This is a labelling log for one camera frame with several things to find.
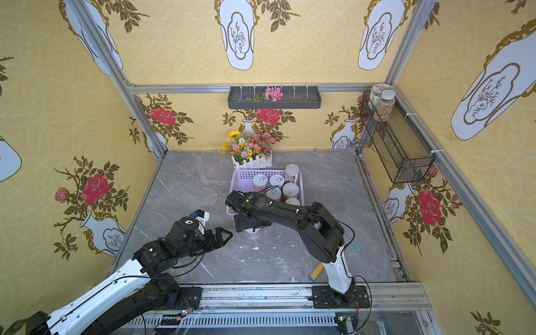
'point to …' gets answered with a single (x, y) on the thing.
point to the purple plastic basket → (242, 179)
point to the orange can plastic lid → (290, 189)
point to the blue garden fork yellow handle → (316, 272)
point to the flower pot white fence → (250, 151)
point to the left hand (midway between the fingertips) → (220, 235)
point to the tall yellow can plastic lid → (292, 169)
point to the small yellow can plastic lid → (293, 201)
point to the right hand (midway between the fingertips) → (254, 219)
